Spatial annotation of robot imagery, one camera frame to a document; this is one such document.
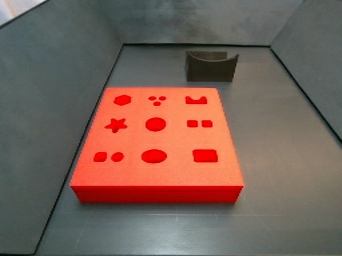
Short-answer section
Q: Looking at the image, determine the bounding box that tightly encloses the red foam shape board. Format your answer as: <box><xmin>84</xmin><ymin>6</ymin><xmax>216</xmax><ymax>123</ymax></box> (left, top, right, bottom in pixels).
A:
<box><xmin>69</xmin><ymin>88</ymin><xmax>244</xmax><ymax>203</ymax></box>

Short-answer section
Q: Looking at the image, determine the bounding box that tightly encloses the dark grey curved block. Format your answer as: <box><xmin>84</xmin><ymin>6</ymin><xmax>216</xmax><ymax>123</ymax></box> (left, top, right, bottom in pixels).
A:
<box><xmin>185</xmin><ymin>51</ymin><xmax>239</xmax><ymax>82</ymax></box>

